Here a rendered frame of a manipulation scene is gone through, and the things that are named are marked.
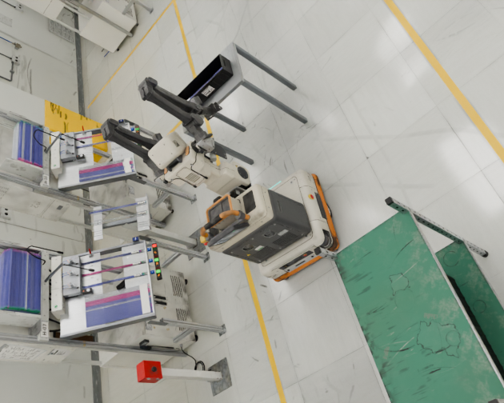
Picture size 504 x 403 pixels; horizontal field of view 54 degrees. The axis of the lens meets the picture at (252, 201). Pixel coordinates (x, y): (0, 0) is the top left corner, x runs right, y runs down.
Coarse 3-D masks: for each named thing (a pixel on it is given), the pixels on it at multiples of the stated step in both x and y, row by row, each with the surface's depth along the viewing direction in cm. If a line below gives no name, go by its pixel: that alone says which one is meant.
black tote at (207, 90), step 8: (216, 64) 386; (224, 64) 375; (208, 72) 391; (224, 72) 373; (232, 72) 378; (192, 80) 396; (200, 80) 397; (216, 80) 378; (224, 80) 379; (184, 88) 401; (192, 88) 402; (208, 88) 383; (216, 88) 385; (184, 96) 408; (200, 96) 388; (208, 96) 390
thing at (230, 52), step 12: (228, 48) 392; (240, 48) 396; (252, 60) 406; (240, 72) 373; (276, 72) 426; (228, 84) 378; (240, 84) 371; (252, 84) 377; (288, 84) 436; (216, 96) 385; (264, 96) 386; (288, 108) 404; (228, 120) 461; (300, 120) 417; (240, 156) 443
